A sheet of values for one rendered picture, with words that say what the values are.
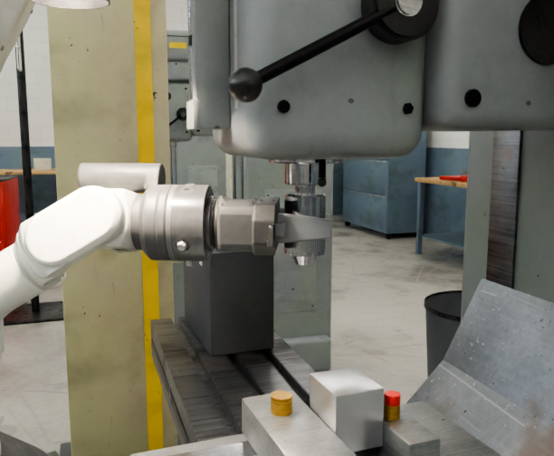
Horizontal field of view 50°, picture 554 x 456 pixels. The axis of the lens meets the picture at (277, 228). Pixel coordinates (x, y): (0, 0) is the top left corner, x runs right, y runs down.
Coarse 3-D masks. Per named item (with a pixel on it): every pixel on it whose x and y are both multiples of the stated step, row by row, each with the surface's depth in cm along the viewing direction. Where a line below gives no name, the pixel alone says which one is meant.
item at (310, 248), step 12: (288, 204) 67; (300, 204) 66; (312, 204) 66; (324, 204) 67; (312, 216) 66; (324, 216) 68; (324, 240) 68; (288, 252) 68; (300, 252) 67; (312, 252) 67; (324, 252) 68
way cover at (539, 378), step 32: (480, 288) 96; (480, 320) 93; (512, 320) 87; (544, 320) 82; (448, 352) 96; (480, 352) 90; (512, 352) 85; (544, 352) 80; (448, 384) 92; (480, 384) 88; (512, 384) 82; (544, 384) 78; (448, 416) 88; (480, 416) 83; (512, 416) 80; (544, 416) 76; (512, 448) 76; (544, 448) 73
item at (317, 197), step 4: (292, 192) 69; (316, 192) 69; (284, 196) 68; (288, 196) 67; (292, 196) 66; (296, 196) 66; (300, 196) 66; (304, 196) 66; (308, 196) 66; (312, 196) 66; (316, 196) 66; (320, 196) 67; (324, 196) 67; (284, 200) 68; (288, 200) 67; (292, 200) 66; (296, 200) 66; (300, 200) 66; (304, 200) 66; (308, 200) 66; (312, 200) 66; (316, 200) 66; (320, 200) 67; (324, 200) 67
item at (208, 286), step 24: (192, 264) 116; (216, 264) 104; (240, 264) 106; (264, 264) 107; (192, 288) 118; (216, 288) 105; (240, 288) 106; (264, 288) 108; (192, 312) 119; (216, 312) 105; (240, 312) 107; (264, 312) 109; (216, 336) 106; (240, 336) 108; (264, 336) 109
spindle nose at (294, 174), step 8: (288, 168) 66; (296, 168) 66; (304, 168) 65; (312, 168) 66; (288, 176) 67; (296, 176) 66; (304, 176) 66; (312, 176) 66; (288, 184) 67; (296, 184) 66; (304, 184) 66; (312, 184) 66
